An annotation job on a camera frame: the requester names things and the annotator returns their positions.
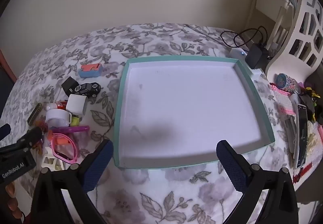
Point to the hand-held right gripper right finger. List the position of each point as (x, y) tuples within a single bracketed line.
[(231, 166)]

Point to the person's left hand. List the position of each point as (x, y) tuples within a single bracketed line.
[(14, 201)]

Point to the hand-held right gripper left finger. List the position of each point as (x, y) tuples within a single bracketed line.
[(98, 163)]

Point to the black toy car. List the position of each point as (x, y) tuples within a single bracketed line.
[(87, 89)]

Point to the smartphone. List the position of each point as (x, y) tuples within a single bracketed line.
[(301, 135)]

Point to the floral blanket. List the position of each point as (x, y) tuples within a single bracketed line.
[(164, 188)]

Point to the pink and white crochet mat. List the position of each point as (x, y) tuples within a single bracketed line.
[(284, 99)]

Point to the colourful patterned cylinder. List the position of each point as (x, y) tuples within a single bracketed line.
[(286, 81)]

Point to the white power strip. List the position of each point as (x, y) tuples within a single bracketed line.
[(237, 53)]

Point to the teal cardboard tray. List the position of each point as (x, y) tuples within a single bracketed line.
[(189, 108)]

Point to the black cube box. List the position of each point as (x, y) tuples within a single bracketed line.
[(69, 85)]

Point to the blue and orange eraser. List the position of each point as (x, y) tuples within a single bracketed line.
[(90, 70)]

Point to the dark door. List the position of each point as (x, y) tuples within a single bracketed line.
[(5, 88)]

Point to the gold patterned lighter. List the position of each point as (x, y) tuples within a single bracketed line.
[(35, 113)]

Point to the black and gold toy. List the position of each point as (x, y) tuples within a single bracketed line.
[(309, 99)]

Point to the orange plastic case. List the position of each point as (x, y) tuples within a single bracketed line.
[(60, 141)]

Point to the black power adapter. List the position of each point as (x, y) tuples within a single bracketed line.
[(256, 56)]

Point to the pink wristwatch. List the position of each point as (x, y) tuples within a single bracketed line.
[(74, 149)]

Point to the cream hair clip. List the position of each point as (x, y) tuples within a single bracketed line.
[(49, 161)]

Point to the magenta pen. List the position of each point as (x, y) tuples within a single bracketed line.
[(75, 129)]

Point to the cream knitted cloth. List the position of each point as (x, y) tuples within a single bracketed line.
[(314, 140)]

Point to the silver hair clip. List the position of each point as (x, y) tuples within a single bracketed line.
[(290, 133)]

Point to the red and white tube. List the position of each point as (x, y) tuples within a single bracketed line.
[(58, 106)]

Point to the white cut-out furniture panel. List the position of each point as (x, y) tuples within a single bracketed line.
[(297, 25)]

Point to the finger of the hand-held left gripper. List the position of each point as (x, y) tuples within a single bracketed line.
[(27, 139), (5, 131)]

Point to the red bead strip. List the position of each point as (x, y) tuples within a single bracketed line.
[(304, 172)]

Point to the white oval object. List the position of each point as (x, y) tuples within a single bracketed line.
[(294, 99)]

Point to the white charger plug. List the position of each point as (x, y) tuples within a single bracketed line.
[(75, 104)]

